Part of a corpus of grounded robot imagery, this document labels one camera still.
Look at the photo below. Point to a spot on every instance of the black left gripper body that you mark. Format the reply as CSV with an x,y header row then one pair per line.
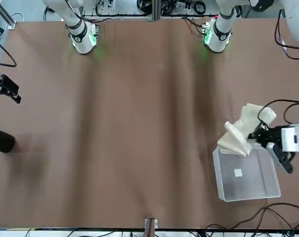
x,y
272,135

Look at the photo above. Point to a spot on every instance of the cream-colored tablecloth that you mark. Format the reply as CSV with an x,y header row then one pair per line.
x,y
238,138

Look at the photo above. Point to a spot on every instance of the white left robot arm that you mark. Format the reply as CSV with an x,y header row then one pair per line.
x,y
221,37

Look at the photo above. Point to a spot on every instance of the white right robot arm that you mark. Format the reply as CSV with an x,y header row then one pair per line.
x,y
81,42

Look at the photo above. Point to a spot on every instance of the clear plastic box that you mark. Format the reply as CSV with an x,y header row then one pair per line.
x,y
238,185

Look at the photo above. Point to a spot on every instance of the white square sticker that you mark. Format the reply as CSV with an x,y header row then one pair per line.
x,y
238,172

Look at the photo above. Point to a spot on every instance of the black cylindrical vase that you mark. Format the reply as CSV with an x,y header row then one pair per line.
x,y
2,140

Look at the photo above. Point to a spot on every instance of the aluminium camera post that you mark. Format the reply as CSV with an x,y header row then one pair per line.
x,y
150,229
157,12

